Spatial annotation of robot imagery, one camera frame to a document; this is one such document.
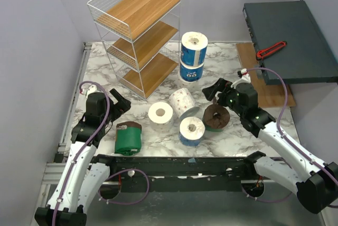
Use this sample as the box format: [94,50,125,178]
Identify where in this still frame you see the white wire wooden shelf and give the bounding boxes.
[87,0,181,100]

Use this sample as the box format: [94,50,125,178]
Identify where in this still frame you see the red black utility knife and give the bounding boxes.
[256,41,287,61]

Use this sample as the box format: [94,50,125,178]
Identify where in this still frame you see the wooden board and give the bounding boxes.
[236,43,285,108]

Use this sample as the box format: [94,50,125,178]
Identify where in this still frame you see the green wrapped brown paper roll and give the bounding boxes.
[115,121,142,156]

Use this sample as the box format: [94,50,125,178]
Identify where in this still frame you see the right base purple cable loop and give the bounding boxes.
[240,181,294,203]

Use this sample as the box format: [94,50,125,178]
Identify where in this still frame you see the pink dotted paper roll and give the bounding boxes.
[169,88,200,120]

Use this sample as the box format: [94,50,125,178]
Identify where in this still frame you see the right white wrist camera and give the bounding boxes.
[231,69,251,89]

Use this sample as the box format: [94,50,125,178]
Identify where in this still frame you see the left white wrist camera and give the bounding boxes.
[80,85,97,97]

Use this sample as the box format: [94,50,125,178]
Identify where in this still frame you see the blue-bottom wrapped paper roll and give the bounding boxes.
[179,117,205,147]

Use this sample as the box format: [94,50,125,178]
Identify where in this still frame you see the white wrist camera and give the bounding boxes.
[231,69,251,89]
[80,85,97,97]

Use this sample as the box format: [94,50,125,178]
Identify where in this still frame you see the dark grey flat metal box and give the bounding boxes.
[243,0,337,85]

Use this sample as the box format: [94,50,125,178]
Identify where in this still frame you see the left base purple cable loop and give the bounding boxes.
[97,168,151,206]

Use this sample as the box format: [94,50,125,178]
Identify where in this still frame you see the aluminium frame rail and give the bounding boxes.
[42,42,92,185]

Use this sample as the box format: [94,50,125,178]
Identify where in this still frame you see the black metal base rail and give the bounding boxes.
[92,155,264,197]

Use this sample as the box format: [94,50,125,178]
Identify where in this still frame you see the brown paper roll green base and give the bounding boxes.
[202,104,230,132]

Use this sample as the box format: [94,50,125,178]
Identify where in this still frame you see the blue cartoon-face paper roll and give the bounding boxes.
[179,61,204,82]

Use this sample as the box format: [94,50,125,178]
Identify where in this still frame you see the plain white bottom paper roll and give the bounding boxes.
[177,76,199,91]

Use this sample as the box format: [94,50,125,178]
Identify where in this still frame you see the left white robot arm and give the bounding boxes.
[34,89,131,225]

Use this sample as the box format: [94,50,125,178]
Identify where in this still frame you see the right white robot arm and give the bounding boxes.
[202,78,337,214]

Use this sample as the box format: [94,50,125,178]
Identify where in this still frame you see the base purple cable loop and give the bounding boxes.
[97,168,151,206]
[240,181,294,203]

